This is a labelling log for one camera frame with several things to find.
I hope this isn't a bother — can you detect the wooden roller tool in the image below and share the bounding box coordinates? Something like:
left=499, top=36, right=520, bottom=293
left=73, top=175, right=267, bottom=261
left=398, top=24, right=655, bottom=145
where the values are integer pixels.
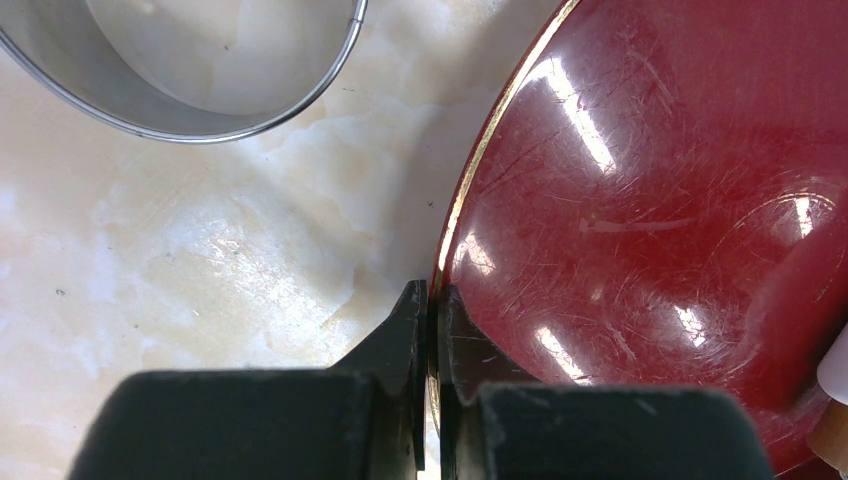
left=807, top=400, right=847, bottom=476

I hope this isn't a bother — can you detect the metal ring cutter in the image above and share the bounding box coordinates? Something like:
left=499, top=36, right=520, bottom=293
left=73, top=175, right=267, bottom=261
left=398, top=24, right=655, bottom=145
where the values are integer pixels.
left=1, top=0, right=368, bottom=144

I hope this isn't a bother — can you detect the round red tray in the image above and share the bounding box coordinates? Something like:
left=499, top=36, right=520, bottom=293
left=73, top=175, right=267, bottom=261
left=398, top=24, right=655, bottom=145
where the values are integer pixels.
left=431, top=1, right=847, bottom=479

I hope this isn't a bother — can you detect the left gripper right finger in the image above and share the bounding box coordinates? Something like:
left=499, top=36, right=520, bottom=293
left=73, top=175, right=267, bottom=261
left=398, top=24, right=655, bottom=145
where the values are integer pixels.
left=437, top=286, right=773, bottom=479

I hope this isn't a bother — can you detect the white dough ball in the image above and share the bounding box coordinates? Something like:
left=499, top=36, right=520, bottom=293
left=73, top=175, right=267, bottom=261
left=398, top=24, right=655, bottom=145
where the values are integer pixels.
left=816, top=327, right=848, bottom=405

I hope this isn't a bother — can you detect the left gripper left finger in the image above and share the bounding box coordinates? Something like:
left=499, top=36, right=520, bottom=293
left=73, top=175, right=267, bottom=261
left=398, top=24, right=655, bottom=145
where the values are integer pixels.
left=70, top=280, right=428, bottom=479

